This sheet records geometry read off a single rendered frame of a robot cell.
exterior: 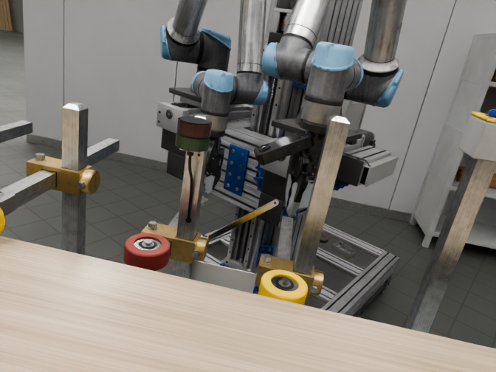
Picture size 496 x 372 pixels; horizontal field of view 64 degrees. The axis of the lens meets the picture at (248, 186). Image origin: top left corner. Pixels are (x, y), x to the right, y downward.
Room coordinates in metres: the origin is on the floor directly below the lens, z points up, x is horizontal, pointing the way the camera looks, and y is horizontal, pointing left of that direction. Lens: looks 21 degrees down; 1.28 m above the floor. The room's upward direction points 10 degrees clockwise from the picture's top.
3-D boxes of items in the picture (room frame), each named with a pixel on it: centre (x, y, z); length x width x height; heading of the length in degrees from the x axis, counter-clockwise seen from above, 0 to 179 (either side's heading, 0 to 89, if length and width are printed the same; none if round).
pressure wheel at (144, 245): (0.62, 0.16, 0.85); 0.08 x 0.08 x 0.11
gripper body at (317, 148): (0.81, -0.12, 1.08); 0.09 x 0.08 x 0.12; 106
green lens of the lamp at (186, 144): (0.69, 0.11, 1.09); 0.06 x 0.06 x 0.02
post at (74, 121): (0.76, 0.36, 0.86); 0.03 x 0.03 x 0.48; 86
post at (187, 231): (0.74, 0.11, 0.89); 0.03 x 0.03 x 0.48; 86
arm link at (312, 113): (0.81, -0.12, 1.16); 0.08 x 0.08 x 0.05
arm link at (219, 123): (1.06, 0.13, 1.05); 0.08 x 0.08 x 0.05
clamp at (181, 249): (0.74, 0.13, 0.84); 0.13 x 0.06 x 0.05; 86
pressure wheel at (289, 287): (0.57, -0.09, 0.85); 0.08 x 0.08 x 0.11
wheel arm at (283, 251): (0.77, -0.10, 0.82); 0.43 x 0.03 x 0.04; 176
